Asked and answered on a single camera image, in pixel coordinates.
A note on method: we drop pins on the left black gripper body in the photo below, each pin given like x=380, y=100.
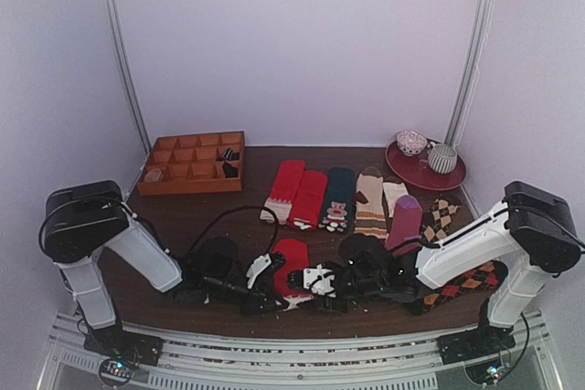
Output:
x=248, y=308

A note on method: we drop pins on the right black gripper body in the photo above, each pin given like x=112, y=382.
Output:
x=333, y=300

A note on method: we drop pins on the red sock with white cuff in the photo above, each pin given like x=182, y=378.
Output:
x=297, y=258

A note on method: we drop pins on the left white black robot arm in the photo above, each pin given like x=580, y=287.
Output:
x=83, y=220

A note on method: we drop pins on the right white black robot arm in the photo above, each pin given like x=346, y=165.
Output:
x=523, y=241

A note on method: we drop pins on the red sock white trim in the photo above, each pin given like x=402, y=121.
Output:
x=308, y=201

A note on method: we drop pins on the red sock beige cuff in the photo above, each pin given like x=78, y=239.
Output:
x=279, y=203

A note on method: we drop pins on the dark teal reindeer sock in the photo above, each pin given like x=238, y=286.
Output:
x=338, y=207

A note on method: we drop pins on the purple striped sock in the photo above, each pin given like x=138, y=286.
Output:
x=404, y=236

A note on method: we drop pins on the beige striped sock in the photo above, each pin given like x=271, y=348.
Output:
x=370, y=217

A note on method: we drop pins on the cream sock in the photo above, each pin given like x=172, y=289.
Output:
x=393, y=190

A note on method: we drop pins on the tan argyle sock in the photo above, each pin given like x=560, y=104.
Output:
x=436, y=221

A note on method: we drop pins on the black binder clips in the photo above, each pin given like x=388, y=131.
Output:
x=227, y=162

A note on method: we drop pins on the black orange argyle sock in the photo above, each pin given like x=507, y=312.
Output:
x=488, y=276

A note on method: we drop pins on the dark red round plate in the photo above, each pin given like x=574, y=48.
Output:
x=415, y=170

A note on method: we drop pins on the orange wooden compartment tray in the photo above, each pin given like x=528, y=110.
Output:
x=186, y=165

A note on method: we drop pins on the patterned pink bowl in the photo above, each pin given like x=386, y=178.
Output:
x=411, y=143

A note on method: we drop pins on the striped grey cup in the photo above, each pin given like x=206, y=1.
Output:
x=442, y=158

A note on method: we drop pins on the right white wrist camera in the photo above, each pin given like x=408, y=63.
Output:
x=319, y=281

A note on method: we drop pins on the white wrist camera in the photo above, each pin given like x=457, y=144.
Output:
x=319, y=281
x=266, y=263

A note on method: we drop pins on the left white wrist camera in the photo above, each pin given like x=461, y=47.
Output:
x=266, y=263

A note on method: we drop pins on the metal base rail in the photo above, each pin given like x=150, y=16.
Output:
x=200, y=361

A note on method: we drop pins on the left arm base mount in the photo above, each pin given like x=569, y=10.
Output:
x=124, y=352

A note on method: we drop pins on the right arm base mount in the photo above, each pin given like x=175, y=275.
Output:
x=481, y=350

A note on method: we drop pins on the right aluminium frame post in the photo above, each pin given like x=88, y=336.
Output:
x=463, y=102

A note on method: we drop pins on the aluminium frame post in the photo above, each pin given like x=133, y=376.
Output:
x=125, y=73
x=463, y=102

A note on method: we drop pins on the left aluminium frame post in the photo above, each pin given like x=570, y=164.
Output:
x=125, y=73

